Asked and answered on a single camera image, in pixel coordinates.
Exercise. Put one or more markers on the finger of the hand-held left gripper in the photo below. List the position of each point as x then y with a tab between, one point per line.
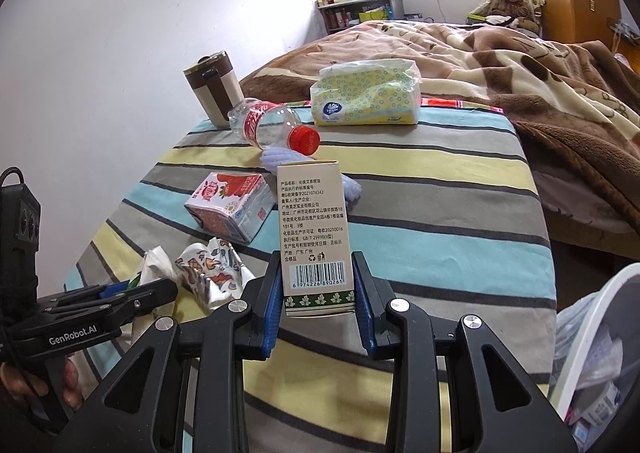
147	298
112	291

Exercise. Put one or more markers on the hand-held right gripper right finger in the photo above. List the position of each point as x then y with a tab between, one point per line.
361	313

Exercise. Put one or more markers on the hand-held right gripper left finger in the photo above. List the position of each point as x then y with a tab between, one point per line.
272	313

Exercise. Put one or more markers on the cream paper bag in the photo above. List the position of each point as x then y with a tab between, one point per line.
155	263

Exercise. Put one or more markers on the white box green leaf print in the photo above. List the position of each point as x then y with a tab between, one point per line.
312	233

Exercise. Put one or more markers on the white round trash bin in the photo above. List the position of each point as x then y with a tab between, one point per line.
580	358

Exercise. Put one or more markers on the person's left hand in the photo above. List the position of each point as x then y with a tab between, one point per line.
71	383

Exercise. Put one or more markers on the crumpled colourful printed wrapper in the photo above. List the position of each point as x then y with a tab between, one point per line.
210	273

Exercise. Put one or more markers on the striped tablecloth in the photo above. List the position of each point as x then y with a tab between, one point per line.
425	243

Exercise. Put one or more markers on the red and white strawberry carton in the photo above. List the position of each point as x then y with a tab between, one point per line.
225	203

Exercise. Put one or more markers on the white foam net sleeve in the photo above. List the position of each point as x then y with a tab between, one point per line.
282	155

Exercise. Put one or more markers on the clear plastic bottle red label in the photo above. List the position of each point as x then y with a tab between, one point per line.
270	125

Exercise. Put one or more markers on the clear plastic bin liner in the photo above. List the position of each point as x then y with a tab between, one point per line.
562	333

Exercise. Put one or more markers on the brown and cream tumbler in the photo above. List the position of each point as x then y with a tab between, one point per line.
210	88

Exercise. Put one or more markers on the yellow patterned tissue pack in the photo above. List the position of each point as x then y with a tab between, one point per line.
360	93

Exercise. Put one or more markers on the grey shelf unit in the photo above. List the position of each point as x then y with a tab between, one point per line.
350	15

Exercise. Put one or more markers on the brown patterned blanket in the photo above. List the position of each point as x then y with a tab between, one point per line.
550	83

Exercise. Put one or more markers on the brown teddy bear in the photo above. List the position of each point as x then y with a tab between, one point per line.
512	0

